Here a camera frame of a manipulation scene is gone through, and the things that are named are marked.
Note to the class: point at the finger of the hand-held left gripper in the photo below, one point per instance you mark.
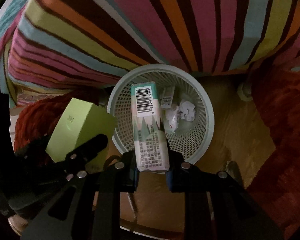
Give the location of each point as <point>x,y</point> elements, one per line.
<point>90,147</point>
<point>36,150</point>

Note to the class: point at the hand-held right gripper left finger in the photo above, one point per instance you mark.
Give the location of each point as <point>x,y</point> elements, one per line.
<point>136,178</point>

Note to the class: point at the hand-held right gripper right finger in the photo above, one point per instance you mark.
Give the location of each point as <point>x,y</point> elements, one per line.
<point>168,178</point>

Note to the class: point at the lime green box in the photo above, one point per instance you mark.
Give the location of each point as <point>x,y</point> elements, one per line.
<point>72,122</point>

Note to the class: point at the mint white tissue pack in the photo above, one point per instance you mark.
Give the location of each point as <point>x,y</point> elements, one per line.
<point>147,130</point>

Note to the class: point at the white mesh wastebasket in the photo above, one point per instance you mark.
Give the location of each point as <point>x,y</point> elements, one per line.
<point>200,130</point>

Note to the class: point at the white plastic bag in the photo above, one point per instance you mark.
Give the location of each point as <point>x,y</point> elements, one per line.
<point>172,120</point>

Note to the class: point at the white paper ball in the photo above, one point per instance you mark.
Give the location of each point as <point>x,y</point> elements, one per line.
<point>187,110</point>

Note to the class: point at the small pale carton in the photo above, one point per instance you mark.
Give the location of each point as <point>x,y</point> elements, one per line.
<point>168,97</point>

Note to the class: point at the floral mattress cover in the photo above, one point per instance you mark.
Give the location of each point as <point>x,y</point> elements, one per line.
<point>27,97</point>

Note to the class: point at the white bed leg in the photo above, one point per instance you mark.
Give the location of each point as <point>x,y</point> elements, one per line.
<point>245,91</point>

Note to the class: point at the red shaggy rug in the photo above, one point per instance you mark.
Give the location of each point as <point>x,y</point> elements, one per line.
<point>285,130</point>

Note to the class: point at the striped bed sheet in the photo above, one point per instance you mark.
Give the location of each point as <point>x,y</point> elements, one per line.
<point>140,25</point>

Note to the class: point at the blue orange quilt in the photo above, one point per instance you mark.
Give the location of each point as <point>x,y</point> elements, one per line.
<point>5,17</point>

